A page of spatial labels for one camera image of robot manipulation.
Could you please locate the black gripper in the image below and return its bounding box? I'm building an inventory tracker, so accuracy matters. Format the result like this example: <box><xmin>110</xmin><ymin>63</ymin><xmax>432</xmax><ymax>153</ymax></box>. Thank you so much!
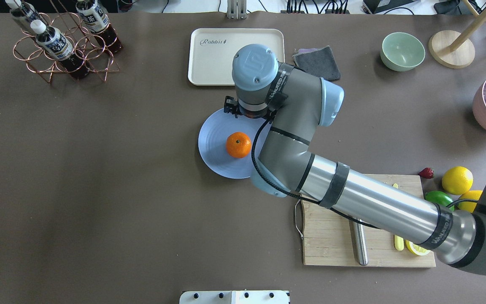
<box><xmin>224</xmin><ymin>96</ymin><xmax>278</xmax><ymax>120</ymax></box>

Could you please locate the orange mandarin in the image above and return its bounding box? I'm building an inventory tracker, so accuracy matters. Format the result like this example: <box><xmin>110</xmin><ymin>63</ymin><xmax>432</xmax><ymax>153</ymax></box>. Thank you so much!
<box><xmin>225</xmin><ymin>132</ymin><xmax>251</xmax><ymax>158</ymax></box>

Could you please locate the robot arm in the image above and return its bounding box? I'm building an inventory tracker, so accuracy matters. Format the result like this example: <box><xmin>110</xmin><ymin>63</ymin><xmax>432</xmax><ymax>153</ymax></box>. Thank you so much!
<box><xmin>224</xmin><ymin>44</ymin><xmax>486</xmax><ymax>275</ymax></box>

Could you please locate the blue plate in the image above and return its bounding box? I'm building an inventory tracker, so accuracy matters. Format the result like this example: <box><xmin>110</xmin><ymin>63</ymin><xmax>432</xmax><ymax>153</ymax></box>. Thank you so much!
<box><xmin>197</xmin><ymin>109</ymin><xmax>265</xmax><ymax>179</ymax></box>

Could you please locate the cream rabbit tray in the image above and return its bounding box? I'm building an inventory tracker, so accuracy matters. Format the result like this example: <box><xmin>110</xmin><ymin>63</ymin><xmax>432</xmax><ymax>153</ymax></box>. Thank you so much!
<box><xmin>187</xmin><ymin>28</ymin><xmax>285</xmax><ymax>86</ymax></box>

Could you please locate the grey folded cloth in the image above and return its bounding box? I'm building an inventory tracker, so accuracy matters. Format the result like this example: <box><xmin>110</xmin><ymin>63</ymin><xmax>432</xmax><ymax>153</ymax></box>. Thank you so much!
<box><xmin>293</xmin><ymin>46</ymin><xmax>341</xmax><ymax>81</ymax></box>

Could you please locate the bamboo cutting board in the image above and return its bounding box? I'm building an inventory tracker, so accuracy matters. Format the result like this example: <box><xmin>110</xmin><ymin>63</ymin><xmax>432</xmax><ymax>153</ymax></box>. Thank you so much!
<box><xmin>294</xmin><ymin>174</ymin><xmax>437</xmax><ymax>269</ymax></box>

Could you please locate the tea bottle upper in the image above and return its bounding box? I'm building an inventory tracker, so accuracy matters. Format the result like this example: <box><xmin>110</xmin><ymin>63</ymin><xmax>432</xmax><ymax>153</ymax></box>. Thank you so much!
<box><xmin>75</xmin><ymin>0</ymin><xmax>123</xmax><ymax>54</ymax></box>

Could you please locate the tea bottle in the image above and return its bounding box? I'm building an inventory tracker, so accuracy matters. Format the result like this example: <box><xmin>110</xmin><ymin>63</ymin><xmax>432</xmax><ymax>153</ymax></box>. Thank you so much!
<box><xmin>5</xmin><ymin>0</ymin><xmax>47</xmax><ymax>32</ymax></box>
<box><xmin>75</xmin><ymin>0</ymin><xmax>123</xmax><ymax>54</ymax></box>
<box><xmin>31</xmin><ymin>20</ymin><xmax>89</xmax><ymax>79</ymax></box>

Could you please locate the green bowl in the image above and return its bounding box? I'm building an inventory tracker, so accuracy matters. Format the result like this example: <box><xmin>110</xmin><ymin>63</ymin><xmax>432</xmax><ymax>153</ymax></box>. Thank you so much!
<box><xmin>380</xmin><ymin>32</ymin><xmax>426</xmax><ymax>72</ymax></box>

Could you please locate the steel muddler black tip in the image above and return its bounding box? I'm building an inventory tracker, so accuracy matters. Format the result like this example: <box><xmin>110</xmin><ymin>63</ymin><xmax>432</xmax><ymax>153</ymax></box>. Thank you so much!
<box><xmin>351</xmin><ymin>221</ymin><xmax>369</xmax><ymax>266</ymax></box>

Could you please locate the tea bottle lower left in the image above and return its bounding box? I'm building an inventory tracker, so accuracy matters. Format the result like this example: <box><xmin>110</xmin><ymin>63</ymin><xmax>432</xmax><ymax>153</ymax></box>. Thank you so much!
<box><xmin>31</xmin><ymin>20</ymin><xmax>89</xmax><ymax>79</ymax></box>

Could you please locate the red strawberry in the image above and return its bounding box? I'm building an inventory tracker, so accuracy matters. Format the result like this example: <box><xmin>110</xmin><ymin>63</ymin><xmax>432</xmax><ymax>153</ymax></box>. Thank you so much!
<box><xmin>418</xmin><ymin>167</ymin><xmax>434</xmax><ymax>179</ymax></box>

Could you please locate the yellow plastic knife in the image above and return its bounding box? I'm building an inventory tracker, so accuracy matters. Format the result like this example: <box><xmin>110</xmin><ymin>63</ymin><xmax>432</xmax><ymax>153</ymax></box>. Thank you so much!
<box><xmin>392</xmin><ymin>182</ymin><xmax>405</xmax><ymax>252</ymax></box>

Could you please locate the green lime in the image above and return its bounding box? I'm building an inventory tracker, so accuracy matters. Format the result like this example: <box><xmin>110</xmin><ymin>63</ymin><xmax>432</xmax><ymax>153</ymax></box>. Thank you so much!
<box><xmin>424</xmin><ymin>190</ymin><xmax>453</xmax><ymax>207</ymax></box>

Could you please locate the lemon half slice upper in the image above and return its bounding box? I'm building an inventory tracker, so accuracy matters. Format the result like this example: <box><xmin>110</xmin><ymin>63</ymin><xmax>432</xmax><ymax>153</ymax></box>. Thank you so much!
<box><xmin>404</xmin><ymin>240</ymin><xmax>431</xmax><ymax>256</ymax></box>

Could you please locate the tea bottle lower right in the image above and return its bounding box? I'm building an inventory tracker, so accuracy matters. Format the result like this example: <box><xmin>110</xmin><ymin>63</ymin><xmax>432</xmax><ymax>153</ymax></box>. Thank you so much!
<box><xmin>5</xmin><ymin>0</ymin><xmax>47</xmax><ymax>32</ymax></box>

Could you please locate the yellow lemon upper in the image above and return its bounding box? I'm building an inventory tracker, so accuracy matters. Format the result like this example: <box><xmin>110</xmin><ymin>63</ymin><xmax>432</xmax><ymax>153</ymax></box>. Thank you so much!
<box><xmin>441</xmin><ymin>167</ymin><xmax>474</xmax><ymax>195</ymax></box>

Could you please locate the yellow lemon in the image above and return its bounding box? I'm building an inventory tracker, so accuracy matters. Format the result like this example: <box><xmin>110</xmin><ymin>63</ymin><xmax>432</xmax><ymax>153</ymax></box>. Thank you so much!
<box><xmin>441</xmin><ymin>167</ymin><xmax>474</xmax><ymax>195</ymax></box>
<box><xmin>457</xmin><ymin>190</ymin><xmax>483</xmax><ymax>212</ymax></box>

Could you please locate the yellow lemon lower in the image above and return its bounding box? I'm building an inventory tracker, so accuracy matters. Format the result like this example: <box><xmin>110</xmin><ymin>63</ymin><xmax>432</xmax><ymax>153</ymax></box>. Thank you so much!
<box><xmin>457</xmin><ymin>190</ymin><xmax>483</xmax><ymax>212</ymax></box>

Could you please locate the copper wire bottle rack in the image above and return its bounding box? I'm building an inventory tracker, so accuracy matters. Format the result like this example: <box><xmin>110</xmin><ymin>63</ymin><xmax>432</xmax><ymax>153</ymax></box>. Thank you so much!
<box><xmin>6</xmin><ymin>0</ymin><xmax>123</xmax><ymax>83</ymax></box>

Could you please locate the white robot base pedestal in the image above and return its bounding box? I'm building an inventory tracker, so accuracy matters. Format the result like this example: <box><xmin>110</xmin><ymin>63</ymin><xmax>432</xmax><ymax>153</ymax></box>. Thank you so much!
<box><xmin>179</xmin><ymin>290</ymin><xmax>291</xmax><ymax>304</ymax></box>

